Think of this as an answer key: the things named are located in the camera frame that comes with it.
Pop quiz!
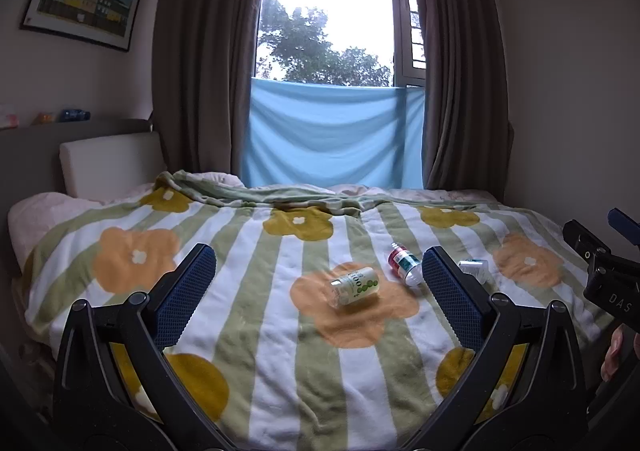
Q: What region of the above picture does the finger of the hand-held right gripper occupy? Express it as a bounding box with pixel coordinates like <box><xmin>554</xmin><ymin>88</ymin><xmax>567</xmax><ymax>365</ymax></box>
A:
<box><xmin>607</xmin><ymin>208</ymin><xmax>640</xmax><ymax>247</ymax></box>
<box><xmin>562</xmin><ymin>219</ymin><xmax>614</xmax><ymax>263</ymax></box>

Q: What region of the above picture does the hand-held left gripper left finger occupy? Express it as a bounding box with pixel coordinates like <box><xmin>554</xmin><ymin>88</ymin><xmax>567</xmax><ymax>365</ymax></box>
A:
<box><xmin>52</xmin><ymin>243</ymin><xmax>236</xmax><ymax>451</ymax></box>

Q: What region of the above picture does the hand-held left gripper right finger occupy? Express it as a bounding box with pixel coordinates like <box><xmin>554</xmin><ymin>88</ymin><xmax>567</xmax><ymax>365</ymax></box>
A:
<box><xmin>400</xmin><ymin>246</ymin><xmax>588</xmax><ymax>451</ymax></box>

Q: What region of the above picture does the clear cup with green dots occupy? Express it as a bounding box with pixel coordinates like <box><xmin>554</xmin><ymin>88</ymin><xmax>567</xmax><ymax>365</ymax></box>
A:
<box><xmin>329</xmin><ymin>267</ymin><xmax>381</xmax><ymax>308</ymax></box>

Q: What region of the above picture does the clear cup with white label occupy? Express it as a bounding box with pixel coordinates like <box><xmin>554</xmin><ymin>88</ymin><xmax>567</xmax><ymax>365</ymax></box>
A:
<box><xmin>458</xmin><ymin>259</ymin><xmax>489</xmax><ymax>288</ymax></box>

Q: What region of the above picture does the person's right hand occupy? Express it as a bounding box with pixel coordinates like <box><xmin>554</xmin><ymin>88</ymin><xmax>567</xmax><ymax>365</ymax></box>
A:
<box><xmin>600</xmin><ymin>323</ymin><xmax>627</xmax><ymax>384</ymax></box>

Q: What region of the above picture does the red and teal bottle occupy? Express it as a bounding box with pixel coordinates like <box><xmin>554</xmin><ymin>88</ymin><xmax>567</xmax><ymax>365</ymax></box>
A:
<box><xmin>387</xmin><ymin>242</ymin><xmax>423</xmax><ymax>288</ymax></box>

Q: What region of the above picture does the striped flower print blanket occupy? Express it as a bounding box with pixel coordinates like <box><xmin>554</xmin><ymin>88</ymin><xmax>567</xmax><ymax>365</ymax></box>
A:
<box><xmin>22</xmin><ymin>170</ymin><xmax>614</xmax><ymax>451</ymax></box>

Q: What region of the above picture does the white headboard cushion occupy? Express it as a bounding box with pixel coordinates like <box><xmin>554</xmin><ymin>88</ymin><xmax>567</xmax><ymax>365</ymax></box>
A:
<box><xmin>59</xmin><ymin>132</ymin><xmax>169</xmax><ymax>200</ymax></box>

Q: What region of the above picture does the light blue cloth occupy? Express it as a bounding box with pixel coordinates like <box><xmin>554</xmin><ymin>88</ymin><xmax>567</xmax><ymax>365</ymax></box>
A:
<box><xmin>241</xmin><ymin>77</ymin><xmax>427</xmax><ymax>190</ymax></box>

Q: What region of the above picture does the brown curtain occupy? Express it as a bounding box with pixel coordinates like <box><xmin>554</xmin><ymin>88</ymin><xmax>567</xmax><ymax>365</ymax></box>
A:
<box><xmin>150</xmin><ymin>0</ymin><xmax>274</xmax><ymax>188</ymax></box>
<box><xmin>407</xmin><ymin>0</ymin><xmax>516</xmax><ymax>192</ymax></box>

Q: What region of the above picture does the window frame with grille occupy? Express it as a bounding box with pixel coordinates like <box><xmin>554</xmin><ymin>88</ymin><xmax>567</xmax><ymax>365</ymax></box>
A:
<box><xmin>387</xmin><ymin>0</ymin><xmax>429</xmax><ymax>88</ymax></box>

